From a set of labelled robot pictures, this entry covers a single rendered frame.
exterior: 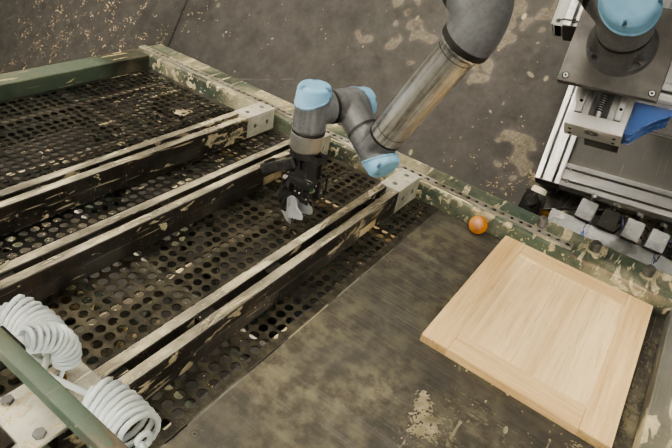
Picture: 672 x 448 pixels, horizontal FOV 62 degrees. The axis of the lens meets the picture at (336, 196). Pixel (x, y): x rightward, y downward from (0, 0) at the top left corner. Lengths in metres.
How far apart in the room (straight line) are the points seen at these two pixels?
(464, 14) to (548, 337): 0.69
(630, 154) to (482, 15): 1.40
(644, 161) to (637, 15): 1.06
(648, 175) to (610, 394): 1.19
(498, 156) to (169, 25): 2.06
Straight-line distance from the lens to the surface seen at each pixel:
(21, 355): 0.75
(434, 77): 1.04
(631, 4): 1.30
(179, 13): 3.54
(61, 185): 1.38
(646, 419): 1.20
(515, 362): 1.19
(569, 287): 1.45
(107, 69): 2.12
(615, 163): 2.27
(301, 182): 1.25
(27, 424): 0.88
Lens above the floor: 2.41
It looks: 65 degrees down
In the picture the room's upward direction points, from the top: 63 degrees counter-clockwise
